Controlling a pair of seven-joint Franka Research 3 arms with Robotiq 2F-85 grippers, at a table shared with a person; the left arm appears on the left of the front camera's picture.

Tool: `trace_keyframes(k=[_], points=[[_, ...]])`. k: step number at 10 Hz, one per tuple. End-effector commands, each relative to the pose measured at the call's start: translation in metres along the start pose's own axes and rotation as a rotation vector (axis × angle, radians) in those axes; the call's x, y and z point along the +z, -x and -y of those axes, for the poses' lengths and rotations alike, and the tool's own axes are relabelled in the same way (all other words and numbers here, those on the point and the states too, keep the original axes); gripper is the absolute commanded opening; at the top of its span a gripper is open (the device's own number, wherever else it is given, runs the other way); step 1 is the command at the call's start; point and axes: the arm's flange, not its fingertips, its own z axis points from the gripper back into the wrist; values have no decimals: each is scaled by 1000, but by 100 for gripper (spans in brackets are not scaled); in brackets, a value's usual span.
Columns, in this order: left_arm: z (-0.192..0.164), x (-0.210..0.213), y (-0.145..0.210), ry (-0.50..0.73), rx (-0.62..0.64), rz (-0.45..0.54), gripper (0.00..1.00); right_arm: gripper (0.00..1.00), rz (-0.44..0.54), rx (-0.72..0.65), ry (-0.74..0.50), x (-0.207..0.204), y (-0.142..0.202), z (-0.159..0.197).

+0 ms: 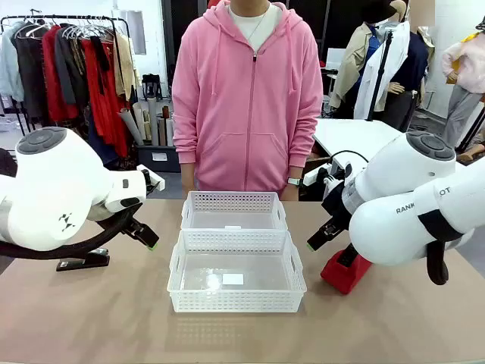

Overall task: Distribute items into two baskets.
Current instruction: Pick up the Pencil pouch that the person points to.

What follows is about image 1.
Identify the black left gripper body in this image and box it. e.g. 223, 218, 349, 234
124, 215, 148, 238

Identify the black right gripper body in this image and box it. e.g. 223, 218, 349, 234
321, 181, 355, 231

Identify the red CAMPUS zip pouch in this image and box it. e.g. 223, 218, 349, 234
320, 242, 374, 296

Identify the black stapler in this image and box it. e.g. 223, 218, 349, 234
55, 248, 111, 272

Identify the person's left forearm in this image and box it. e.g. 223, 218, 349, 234
289, 113, 324, 180

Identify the person's right forearm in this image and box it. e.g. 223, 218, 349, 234
172, 113, 199, 165

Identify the person's right hand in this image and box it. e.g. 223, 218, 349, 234
181, 163, 197, 199

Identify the grey storage box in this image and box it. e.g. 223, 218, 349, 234
136, 143, 182, 174

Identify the white work table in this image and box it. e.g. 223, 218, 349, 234
312, 118, 408, 171

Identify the blue denim garment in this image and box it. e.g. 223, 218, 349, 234
86, 109, 120, 166

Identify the white perforated plastic basket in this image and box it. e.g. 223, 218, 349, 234
180, 190, 289, 232
166, 228, 307, 314

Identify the grey paper roll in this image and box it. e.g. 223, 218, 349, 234
117, 107, 146, 146

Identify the brown paper roll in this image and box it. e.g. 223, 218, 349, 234
161, 105, 171, 147

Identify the tall pale paper roll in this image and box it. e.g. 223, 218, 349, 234
146, 97, 161, 147

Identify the cream paper roll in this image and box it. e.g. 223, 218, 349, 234
131, 102, 149, 142

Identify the red hanging dress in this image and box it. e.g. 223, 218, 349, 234
81, 37, 130, 158

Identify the beige trench coat mannequin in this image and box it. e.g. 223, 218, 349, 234
328, 22, 380, 119

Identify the black tripod pole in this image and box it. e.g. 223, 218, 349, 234
366, 30, 395, 122

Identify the black draped cloth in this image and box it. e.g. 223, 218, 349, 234
0, 147, 18, 178

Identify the person in pink hoodie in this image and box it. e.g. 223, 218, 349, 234
171, 0, 324, 193

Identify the beige hanging garment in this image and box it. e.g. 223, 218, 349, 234
112, 32, 139, 102

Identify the white lab coat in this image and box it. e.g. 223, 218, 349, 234
354, 20, 412, 121

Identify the red hanging jacket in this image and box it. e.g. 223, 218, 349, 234
41, 25, 79, 123

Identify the grey hanging jacket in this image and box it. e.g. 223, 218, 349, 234
55, 25, 90, 106

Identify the black hanging scarf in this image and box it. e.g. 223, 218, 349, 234
89, 36, 111, 96

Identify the dark grey hanging coat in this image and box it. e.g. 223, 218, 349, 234
14, 28, 50, 119

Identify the pink hoodie mannequin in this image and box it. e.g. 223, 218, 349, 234
441, 32, 485, 147

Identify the black hat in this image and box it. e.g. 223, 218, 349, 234
358, 0, 397, 26

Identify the white t-shirt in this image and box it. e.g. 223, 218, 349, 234
228, 2, 284, 53

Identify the light blue hanging garment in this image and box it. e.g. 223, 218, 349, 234
0, 22, 26, 102

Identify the black metal clothes rack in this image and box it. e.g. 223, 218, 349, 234
0, 14, 133, 133

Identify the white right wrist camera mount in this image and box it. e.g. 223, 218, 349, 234
302, 161, 355, 189

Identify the thin black camera cable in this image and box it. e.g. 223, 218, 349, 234
328, 149, 369, 170

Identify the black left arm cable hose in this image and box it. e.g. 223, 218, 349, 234
0, 206, 133, 261

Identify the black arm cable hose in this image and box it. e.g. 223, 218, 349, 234
0, 206, 133, 261
416, 210, 465, 286

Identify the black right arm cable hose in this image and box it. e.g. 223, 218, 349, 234
416, 210, 465, 286

